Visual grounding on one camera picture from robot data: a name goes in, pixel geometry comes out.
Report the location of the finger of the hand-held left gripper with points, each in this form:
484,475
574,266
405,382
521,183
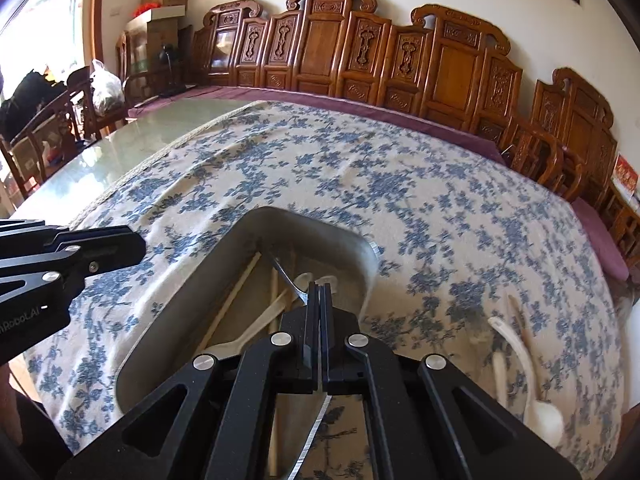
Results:
50,230
110,252

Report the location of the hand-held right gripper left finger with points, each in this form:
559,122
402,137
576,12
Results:
305,340

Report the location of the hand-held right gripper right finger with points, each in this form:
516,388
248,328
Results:
337,345

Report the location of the white plastic spoon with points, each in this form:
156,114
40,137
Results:
230,346
327,280
545,420
500,375

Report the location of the wooden chopstick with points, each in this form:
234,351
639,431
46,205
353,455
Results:
230,305

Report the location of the metal tin box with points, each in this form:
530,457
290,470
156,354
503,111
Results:
200,280

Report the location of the metal fork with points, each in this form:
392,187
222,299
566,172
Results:
309,440

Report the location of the person's left forearm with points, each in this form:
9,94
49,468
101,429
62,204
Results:
6,382

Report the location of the carved wooden chair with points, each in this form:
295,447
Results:
35,130
82,105
121,55

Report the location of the black bag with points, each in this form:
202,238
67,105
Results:
30,95

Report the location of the blue floral tablecloth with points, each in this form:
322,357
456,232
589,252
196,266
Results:
400,210

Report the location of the white plastic bag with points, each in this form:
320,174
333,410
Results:
107,90

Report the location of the black desk lamp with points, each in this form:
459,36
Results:
167,62

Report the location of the purple bench cushion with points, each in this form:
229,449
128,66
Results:
350,105

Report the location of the red decoration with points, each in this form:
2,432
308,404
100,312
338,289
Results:
145,7

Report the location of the purple armchair cushion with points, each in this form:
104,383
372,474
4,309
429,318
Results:
600,240

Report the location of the carved wooden sofa bench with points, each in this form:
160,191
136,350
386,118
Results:
320,50

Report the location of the wooden side table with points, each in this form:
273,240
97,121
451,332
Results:
631,215

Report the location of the carved wooden armchair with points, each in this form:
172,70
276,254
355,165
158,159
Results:
580,120

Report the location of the wooden door frame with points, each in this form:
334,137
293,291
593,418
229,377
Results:
97,35

